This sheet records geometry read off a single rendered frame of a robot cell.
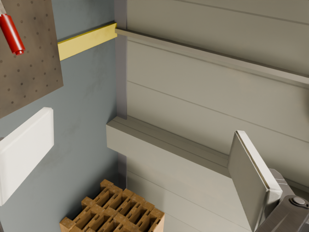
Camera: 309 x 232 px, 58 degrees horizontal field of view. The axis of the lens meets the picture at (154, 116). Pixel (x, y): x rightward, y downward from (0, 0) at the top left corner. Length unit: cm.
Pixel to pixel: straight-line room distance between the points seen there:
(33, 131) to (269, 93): 206
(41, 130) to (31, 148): 2
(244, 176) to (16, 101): 96
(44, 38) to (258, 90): 157
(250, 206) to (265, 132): 219
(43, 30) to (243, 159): 96
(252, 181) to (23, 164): 13
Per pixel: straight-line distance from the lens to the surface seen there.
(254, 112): 228
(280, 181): 17
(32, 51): 106
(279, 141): 236
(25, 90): 108
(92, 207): 308
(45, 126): 20
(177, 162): 260
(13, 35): 47
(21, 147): 17
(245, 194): 17
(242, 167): 18
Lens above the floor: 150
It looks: 23 degrees down
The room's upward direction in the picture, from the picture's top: 111 degrees clockwise
